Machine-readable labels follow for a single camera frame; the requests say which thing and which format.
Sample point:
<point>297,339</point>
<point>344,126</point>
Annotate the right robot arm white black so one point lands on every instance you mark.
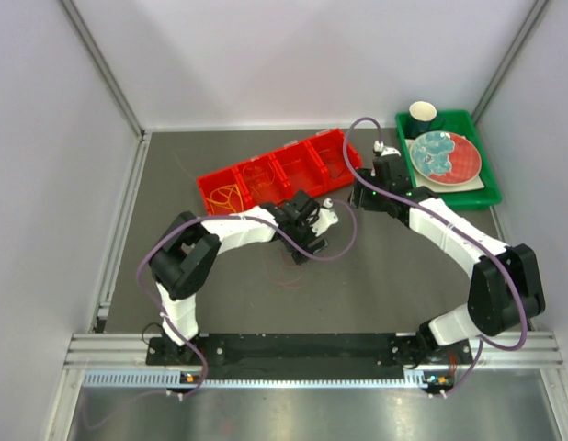
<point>505,289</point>

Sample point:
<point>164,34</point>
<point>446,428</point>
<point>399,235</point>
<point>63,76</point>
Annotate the red four-compartment bin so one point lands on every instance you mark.
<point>315,165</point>

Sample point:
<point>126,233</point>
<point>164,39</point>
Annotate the green plastic tray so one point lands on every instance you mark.
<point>451,162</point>

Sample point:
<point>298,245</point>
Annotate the aluminium frame rail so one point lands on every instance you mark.
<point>125,351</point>

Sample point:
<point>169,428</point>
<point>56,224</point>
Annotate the dark green white cup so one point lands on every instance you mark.
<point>422,118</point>

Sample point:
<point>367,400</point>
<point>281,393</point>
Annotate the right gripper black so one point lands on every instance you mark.
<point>367,203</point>

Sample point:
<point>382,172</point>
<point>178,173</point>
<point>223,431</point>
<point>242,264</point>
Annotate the red blue patterned plate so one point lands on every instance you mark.
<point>445,156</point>

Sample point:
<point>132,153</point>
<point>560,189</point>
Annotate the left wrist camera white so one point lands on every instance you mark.
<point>325,218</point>

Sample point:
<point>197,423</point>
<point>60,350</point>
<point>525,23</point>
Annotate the white square plate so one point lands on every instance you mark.
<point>449,186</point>

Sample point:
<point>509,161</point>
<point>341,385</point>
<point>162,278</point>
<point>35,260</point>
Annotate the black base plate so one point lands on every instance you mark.
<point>320,356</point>

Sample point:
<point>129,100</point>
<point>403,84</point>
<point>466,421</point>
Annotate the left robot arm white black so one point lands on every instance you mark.
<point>182,265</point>

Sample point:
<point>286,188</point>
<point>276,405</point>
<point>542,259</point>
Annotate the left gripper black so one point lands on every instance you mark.
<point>315,247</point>

